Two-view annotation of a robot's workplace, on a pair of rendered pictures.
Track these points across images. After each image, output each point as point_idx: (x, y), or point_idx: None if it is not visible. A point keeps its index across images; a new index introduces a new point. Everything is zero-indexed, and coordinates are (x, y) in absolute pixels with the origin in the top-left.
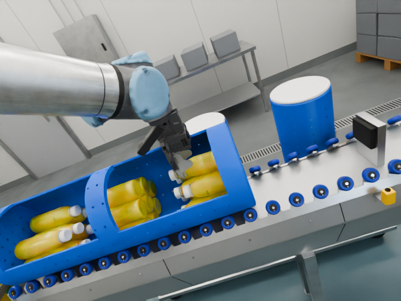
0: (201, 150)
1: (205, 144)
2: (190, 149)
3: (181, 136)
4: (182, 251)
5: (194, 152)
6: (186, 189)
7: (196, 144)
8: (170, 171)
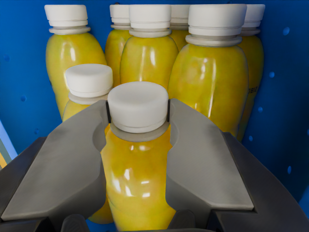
0: (277, 147)
1: (277, 178)
2: (302, 134)
3: None
4: None
5: (288, 124)
6: (77, 90)
7: (294, 170)
8: (225, 18)
